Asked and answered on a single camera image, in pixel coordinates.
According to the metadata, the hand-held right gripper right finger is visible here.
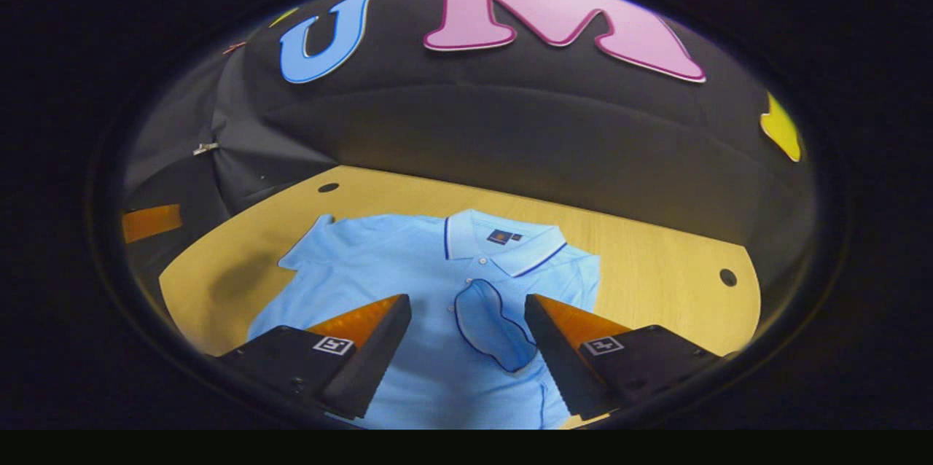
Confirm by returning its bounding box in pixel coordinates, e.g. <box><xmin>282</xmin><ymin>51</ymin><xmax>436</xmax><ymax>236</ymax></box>
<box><xmin>523</xmin><ymin>294</ymin><xmax>738</xmax><ymax>421</ymax></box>

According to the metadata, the light blue T-shirt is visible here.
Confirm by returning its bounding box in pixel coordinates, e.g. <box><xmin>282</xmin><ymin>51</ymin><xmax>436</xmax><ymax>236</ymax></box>
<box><xmin>248</xmin><ymin>208</ymin><xmax>602</xmax><ymax>429</ymax></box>

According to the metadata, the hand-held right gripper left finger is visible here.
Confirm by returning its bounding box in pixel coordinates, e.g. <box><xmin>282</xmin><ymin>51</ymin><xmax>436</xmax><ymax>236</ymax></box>
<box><xmin>217</xmin><ymin>294</ymin><xmax>413</xmax><ymax>421</ymax></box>

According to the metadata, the black backdrop cloth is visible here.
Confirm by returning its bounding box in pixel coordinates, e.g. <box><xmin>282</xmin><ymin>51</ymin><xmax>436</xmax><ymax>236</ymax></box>
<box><xmin>120</xmin><ymin>0</ymin><xmax>817</xmax><ymax>305</ymax></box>

